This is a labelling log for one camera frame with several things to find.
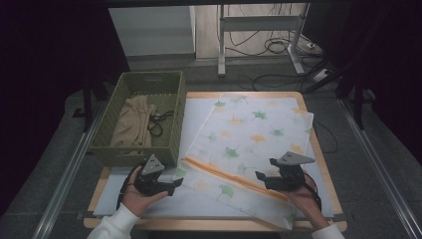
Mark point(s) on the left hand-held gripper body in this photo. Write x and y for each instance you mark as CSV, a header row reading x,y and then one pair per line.
x,y
151,179

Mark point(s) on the black stand legs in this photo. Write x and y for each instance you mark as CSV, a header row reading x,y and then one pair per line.
x,y
88,103
357,106

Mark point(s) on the person's left hand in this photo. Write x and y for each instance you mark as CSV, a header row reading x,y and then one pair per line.
x,y
137,202

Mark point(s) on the black tape strip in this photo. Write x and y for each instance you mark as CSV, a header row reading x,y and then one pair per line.
x,y
85,215
339,217

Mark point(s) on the beige garment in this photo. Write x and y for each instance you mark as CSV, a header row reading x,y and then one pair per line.
x,y
132,122

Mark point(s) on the metal floor rail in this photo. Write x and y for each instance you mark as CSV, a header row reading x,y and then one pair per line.
x,y
66,179
381,166

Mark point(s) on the green woven basket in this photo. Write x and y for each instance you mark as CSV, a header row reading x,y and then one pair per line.
x,y
114,109

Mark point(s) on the person's right hand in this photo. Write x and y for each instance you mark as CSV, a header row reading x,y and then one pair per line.
x,y
310,205

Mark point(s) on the star patterned white cloth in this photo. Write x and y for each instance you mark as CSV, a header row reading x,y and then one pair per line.
x,y
252,132

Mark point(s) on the white power strip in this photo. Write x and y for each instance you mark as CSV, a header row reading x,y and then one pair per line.
x,y
321,75

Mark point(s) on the white cabinet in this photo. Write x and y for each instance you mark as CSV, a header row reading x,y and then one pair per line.
x,y
152,30

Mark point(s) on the white metal desk frame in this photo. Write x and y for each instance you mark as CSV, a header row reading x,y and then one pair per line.
x,y
258,23

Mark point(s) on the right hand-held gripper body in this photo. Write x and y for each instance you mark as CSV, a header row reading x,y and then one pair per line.
x,y
290,177

